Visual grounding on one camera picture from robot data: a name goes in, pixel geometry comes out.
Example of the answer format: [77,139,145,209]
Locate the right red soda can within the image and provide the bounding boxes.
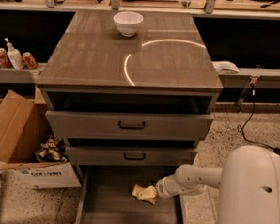
[22,52,38,70]

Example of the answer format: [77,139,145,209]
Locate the cardboard box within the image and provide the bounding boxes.
[0,90,81,189]

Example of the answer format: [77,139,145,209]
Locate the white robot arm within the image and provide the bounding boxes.
[132,145,280,224]

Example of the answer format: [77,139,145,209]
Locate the white pump bottle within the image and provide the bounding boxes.
[5,37,24,69]

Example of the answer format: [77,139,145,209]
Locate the yellow sponge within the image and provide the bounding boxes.
[132,184,152,200]

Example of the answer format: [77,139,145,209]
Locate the middle grey drawer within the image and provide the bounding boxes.
[67,146,197,167]

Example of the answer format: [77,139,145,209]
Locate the snack bags in box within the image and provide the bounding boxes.
[34,136,69,163]

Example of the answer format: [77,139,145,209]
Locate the top grey drawer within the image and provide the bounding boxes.
[46,111,214,141]

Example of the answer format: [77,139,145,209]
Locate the left red soda can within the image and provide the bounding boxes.
[0,48,12,69]

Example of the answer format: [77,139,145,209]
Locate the folded white cloth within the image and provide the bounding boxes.
[212,60,239,74]

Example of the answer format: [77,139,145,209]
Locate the red soda can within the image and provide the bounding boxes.
[0,48,12,69]
[22,52,38,70]

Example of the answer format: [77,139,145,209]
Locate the black floor cable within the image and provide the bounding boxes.
[235,80,280,157]

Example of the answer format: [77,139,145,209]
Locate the grey drawer cabinet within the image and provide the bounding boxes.
[31,5,228,177]

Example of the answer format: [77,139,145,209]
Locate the white ceramic bowl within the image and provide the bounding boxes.
[113,11,144,37]

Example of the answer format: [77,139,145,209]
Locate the bottom open grey drawer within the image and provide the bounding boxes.
[75,166,185,224]

